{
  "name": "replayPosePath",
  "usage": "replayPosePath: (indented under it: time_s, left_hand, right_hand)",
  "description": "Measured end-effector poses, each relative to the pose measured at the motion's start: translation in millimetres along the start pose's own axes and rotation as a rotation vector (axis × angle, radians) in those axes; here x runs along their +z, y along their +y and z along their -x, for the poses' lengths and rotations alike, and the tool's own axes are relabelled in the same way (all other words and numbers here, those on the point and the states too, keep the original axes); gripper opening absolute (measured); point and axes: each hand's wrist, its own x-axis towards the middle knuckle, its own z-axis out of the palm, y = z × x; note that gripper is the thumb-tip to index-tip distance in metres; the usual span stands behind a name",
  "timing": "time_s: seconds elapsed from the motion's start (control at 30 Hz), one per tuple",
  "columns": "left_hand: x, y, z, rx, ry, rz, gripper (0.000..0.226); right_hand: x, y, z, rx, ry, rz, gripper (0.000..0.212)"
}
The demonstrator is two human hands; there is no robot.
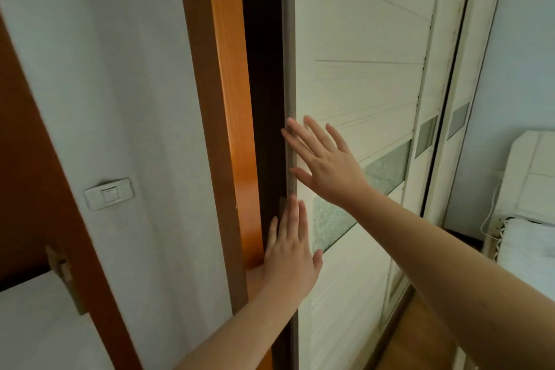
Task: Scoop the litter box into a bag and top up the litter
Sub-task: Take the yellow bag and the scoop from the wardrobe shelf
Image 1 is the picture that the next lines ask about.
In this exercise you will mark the person's right hand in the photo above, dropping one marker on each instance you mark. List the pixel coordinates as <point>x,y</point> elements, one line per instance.
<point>334,170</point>

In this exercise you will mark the person's left hand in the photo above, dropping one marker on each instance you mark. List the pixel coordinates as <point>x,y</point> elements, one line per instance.
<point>290,261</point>

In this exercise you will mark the white wardrobe sliding door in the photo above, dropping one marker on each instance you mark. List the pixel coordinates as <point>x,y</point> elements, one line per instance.
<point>455,14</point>
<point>368,36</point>

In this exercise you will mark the person's right forearm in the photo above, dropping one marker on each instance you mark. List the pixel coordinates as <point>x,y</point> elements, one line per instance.
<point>455,287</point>

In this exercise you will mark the person's left forearm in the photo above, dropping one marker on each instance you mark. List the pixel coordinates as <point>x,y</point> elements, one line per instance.
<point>243,335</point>

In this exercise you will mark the wooden wardrobe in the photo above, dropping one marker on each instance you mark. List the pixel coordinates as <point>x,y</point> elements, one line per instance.
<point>225,79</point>

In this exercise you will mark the metal door strike plate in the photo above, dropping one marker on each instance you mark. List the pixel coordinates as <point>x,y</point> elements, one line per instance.
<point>65,278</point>

